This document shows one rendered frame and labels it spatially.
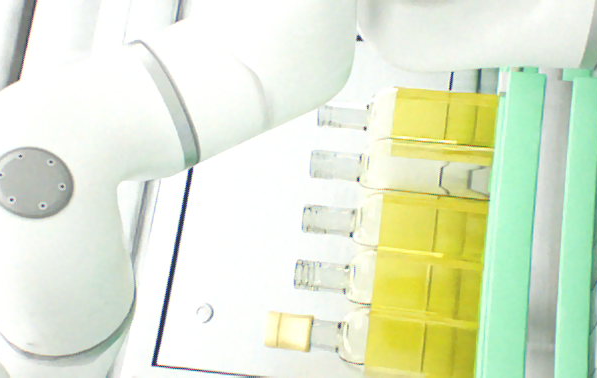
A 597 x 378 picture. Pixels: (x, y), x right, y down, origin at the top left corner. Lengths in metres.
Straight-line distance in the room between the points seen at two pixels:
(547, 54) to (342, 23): 0.15
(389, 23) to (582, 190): 0.36
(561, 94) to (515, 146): 0.06
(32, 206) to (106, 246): 0.05
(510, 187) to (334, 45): 0.39
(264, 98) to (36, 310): 0.18
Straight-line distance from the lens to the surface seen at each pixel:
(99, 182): 0.71
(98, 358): 0.80
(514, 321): 1.08
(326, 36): 0.75
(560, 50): 0.83
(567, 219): 1.12
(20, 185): 0.69
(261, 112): 0.78
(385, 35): 0.83
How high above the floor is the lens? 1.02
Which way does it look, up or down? 6 degrees up
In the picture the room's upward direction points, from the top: 84 degrees counter-clockwise
